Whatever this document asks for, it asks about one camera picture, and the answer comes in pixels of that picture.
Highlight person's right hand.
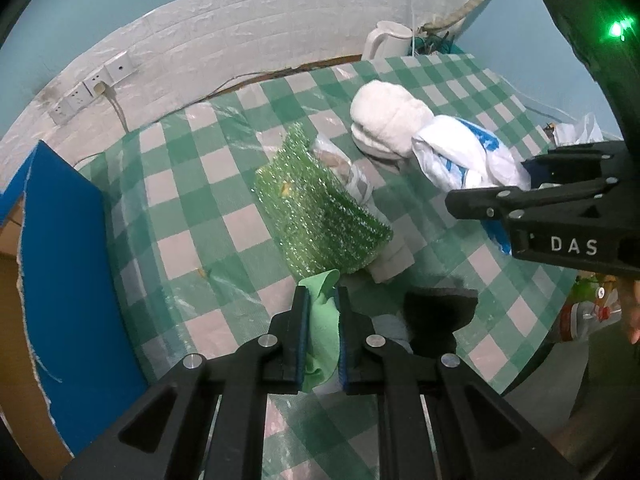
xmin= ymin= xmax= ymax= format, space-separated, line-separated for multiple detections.
xmin=620 ymin=280 xmax=640 ymax=346

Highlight plastic bottle red cap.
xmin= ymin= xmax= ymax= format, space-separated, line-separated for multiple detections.
xmin=552 ymin=300 xmax=623 ymax=343

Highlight tangled cables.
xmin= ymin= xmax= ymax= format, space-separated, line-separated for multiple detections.
xmin=414 ymin=30 xmax=462 ymax=56

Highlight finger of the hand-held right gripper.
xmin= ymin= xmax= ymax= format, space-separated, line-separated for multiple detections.
xmin=445 ymin=179 xmax=626 ymax=227
xmin=522 ymin=141 xmax=626 ymax=191

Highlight white electric kettle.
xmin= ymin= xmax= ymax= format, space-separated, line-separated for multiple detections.
xmin=361 ymin=20 xmax=416 ymax=61

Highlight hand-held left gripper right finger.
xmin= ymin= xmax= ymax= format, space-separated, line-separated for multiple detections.
xmin=336 ymin=286 xmax=583 ymax=480

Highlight green microfiber cloth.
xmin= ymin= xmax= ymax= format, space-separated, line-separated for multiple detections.
xmin=295 ymin=269 xmax=343 ymax=393

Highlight white fluffy slippers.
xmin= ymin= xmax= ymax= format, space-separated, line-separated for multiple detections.
xmin=350 ymin=80 xmax=436 ymax=163

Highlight white plastic bag blue print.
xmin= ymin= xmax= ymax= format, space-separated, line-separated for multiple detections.
xmin=411 ymin=115 xmax=532 ymax=256

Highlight translucent plastic bag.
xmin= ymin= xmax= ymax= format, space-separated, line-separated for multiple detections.
xmin=547 ymin=112 xmax=606 ymax=148

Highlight white plug with cable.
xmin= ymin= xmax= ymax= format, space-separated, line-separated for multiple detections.
xmin=94 ymin=82 xmax=128 ymax=133

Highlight light blue cloth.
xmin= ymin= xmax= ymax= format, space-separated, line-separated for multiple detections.
xmin=372 ymin=312 xmax=413 ymax=348

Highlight clear plastic bag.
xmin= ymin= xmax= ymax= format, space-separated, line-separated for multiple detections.
xmin=312 ymin=135 xmax=373 ymax=206

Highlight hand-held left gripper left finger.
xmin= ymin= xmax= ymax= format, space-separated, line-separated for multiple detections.
xmin=60 ymin=285 xmax=313 ymax=480

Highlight green checked tablecloth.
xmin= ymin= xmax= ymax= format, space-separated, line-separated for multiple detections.
xmin=75 ymin=52 xmax=586 ymax=480

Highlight thin white cord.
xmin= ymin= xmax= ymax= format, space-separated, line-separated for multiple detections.
xmin=407 ymin=0 xmax=418 ymax=56

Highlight cardboard box blue edge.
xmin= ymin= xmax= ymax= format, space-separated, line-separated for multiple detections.
xmin=0 ymin=140 xmax=151 ymax=461

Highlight green sparkly scrubbing cloth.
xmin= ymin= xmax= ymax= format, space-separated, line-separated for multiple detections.
xmin=254 ymin=127 xmax=394 ymax=277

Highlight black foam sponge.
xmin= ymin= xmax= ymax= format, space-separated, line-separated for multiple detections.
xmin=402 ymin=289 xmax=479 ymax=356

